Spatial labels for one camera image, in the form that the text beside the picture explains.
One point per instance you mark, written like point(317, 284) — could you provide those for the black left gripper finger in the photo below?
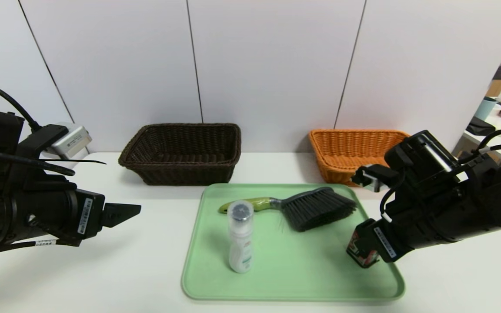
point(118, 214)

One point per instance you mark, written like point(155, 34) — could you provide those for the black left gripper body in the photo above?
point(89, 216)

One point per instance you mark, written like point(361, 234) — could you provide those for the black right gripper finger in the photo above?
point(370, 250)
point(367, 228)

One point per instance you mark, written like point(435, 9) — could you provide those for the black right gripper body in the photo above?
point(383, 244)

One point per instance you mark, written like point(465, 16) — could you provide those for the black red gum box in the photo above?
point(352, 248)

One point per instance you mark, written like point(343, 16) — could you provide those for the white plastic bottle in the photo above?
point(240, 248)

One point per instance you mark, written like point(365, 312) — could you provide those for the dark brown wicker basket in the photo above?
point(181, 174)

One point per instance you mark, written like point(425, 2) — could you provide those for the orange wicker basket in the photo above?
point(342, 152)

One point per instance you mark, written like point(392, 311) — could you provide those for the light green plastic tray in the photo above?
point(298, 269)

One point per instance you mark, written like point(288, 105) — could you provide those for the white side table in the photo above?
point(476, 138)

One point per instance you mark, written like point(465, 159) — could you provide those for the black pouch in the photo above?
point(480, 127)

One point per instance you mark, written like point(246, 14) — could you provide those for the teal cup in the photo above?
point(484, 108)

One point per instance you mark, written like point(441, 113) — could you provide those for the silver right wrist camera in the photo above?
point(372, 178)

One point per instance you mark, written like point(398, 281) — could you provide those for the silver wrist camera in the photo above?
point(372, 178)
point(70, 141)

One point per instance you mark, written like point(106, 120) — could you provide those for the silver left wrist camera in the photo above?
point(70, 141)

